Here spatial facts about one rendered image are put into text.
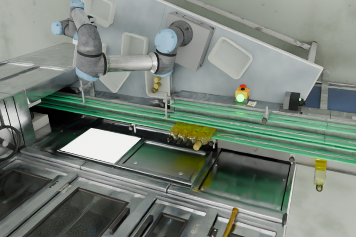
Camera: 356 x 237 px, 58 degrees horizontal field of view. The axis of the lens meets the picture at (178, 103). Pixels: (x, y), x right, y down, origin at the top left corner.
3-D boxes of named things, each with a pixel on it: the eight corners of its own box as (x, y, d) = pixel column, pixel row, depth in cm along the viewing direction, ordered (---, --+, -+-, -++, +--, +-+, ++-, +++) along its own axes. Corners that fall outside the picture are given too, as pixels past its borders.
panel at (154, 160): (91, 130, 228) (56, 154, 200) (90, 126, 227) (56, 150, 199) (212, 155, 194) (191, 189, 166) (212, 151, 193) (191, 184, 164)
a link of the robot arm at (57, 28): (60, 38, 184) (49, 33, 186) (73, 34, 193) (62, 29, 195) (61, 25, 180) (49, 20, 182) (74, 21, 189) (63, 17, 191)
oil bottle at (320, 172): (314, 164, 180) (312, 192, 158) (315, 156, 178) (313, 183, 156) (326, 166, 178) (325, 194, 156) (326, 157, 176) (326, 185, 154)
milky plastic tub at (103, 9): (92, -11, 212) (83, -10, 205) (120, 1, 207) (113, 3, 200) (88, 14, 221) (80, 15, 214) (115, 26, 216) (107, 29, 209)
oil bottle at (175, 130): (182, 124, 206) (168, 139, 189) (181, 116, 204) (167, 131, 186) (190, 125, 204) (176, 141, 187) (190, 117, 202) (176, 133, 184)
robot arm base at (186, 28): (171, 17, 184) (163, 19, 176) (195, 24, 180) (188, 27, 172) (167, 42, 191) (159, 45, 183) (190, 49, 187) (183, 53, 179)
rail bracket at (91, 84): (96, 94, 240) (76, 105, 221) (93, 72, 233) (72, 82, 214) (101, 94, 238) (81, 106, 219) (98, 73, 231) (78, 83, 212)
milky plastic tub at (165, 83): (152, 91, 222) (146, 96, 214) (150, 60, 213) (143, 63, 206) (175, 94, 215) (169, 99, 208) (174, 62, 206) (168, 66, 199)
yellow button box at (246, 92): (238, 97, 198) (234, 101, 192) (238, 85, 195) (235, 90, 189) (249, 98, 195) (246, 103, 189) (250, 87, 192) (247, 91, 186)
